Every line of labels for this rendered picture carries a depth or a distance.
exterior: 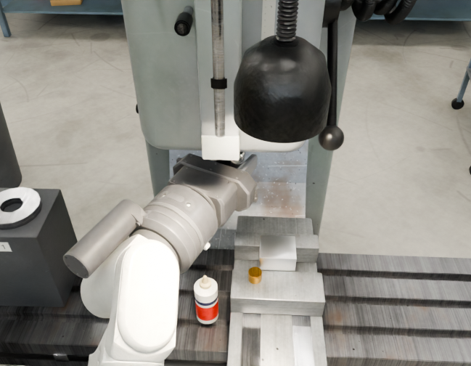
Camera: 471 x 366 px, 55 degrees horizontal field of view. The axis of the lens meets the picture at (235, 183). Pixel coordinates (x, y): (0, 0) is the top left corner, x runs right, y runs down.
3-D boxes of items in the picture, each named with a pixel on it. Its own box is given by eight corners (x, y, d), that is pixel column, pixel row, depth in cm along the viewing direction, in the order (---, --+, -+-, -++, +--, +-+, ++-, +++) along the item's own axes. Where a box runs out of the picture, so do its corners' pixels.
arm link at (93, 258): (215, 249, 53) (160, 325, 45) (169, 269, 61) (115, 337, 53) (149, 176, 51) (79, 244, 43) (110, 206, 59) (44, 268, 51)
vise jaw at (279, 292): (322, 316, 74) (325, 302, 71) (230, 312, 74) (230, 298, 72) (319, 287, 78) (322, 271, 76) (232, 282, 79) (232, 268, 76)
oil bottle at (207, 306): (218, 324, 80) (215, 286, 73) (194, 324, 80) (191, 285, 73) (219, 306, 83) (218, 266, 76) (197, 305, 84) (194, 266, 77)
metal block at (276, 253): (293, 282, 78) (296, 259, 74) (258, 280, 78) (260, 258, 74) (292, 258, 82) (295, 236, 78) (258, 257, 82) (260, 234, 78)
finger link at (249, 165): (252, 167, 68) (232, 191, 64) (252, 149, 66) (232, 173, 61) (261, 170, 67) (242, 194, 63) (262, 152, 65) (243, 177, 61)
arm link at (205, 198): (260, 164, 58) (213, 224, 50) (257, 218, 64) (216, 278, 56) (177, 139, 63) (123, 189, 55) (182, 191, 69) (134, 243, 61)
